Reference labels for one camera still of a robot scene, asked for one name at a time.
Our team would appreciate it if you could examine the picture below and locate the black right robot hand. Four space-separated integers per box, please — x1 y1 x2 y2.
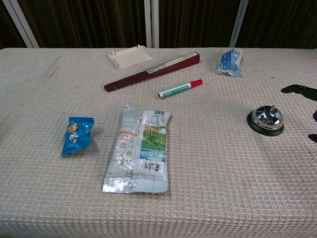
280 84 317 144

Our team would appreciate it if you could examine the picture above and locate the silver desk bell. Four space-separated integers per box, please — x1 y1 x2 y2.
246 105 285 137

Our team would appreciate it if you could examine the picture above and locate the crumpled blue white wrapper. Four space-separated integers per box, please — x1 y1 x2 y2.
216 48 244 77

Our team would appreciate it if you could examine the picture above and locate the red capped green marker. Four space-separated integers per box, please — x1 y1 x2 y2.
158 79 204 99

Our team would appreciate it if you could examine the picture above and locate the dark red folded fan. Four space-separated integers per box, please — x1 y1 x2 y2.
104 51 201 92

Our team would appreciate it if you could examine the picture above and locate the beige waffle weave tablecloth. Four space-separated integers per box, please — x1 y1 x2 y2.
0 47 317 238

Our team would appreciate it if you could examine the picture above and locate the white plastic tray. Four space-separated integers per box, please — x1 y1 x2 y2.
107 44 157 69

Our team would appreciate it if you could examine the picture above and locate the large white snack bag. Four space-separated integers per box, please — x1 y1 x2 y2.
102 105 171 194

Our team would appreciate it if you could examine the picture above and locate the dark brown curtain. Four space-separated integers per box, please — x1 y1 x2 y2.
0 0 317 50

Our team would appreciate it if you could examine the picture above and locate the blue cookie snack packet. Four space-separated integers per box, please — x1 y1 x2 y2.
60 117 95 157

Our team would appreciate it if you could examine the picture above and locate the white metal frame post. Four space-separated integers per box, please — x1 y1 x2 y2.
1 0 40 49
144 0 159 49
229 0 249 48

